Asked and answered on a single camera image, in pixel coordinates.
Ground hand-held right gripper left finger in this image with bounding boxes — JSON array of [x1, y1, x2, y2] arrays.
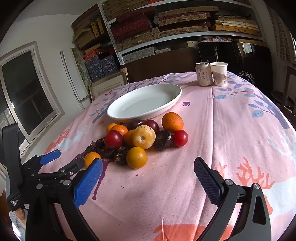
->
[[25, 158, 103, 241]]

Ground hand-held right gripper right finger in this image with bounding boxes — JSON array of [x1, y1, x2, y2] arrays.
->
[[194, 157, 271, 241]]

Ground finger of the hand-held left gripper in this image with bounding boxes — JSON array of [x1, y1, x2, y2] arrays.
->
[[38, 158, 85, 181], [22, 149, 61, 173]]

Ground yellow-orange round orange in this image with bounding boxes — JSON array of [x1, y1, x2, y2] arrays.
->
[[126, 147, 148, 169]]

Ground greenish orange tangerine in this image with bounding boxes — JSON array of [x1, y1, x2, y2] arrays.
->
[[111, 124, 129, 137]]

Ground large orange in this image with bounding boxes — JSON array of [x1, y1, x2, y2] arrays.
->
[[161, 112, 184, 132]]

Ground yellow round fruit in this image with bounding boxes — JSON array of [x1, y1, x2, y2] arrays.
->
[[132, 125, 156, 149]]

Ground white oval plate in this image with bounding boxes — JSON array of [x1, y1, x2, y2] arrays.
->
[[107, 83, 182, 123]]

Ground window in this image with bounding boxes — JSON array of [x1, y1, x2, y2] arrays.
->
[[0, 42, 65, 145]]

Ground white wooden strip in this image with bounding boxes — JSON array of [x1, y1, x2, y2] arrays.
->
[[60, 50, 85, 110]]

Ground white framed panel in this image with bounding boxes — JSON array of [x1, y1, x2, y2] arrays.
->
[[89, 71, 129, 100]]

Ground green patterned board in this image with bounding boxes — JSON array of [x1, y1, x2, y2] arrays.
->
[[71, 47, 93, 92]]

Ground stack of blue patterned boxes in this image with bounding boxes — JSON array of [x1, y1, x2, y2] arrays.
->
[[83, 50, 121, 81]]

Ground white drink can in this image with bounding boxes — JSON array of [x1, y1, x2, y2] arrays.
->
[[196, 62, 212, 87]]

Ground white paper cup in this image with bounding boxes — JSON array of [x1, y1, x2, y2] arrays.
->
[[209, 62, 228, 87]]

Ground dark wooden chair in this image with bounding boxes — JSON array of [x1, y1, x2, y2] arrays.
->
[[270, 65, 296, 116]]

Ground brown wooden cabinet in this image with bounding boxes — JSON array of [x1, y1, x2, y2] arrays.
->
[[120, 49, 200, 83]]

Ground stack of brown wooden boxes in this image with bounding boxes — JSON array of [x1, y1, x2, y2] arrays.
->
[[72, 16, 107, 49]]

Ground black glossy cabinet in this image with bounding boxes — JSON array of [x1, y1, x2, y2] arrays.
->
[[198, 41, 274, 78]]

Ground white metal shelf rack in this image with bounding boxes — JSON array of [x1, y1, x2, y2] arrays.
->
[[97, 0, 266, 67]]

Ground stack of woven flat boxes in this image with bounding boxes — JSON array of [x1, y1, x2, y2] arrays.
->
[[102, 0, 263, 52]]

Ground lattice patterned curtain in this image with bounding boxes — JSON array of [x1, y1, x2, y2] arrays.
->
[[268, 5, 296, 61]]

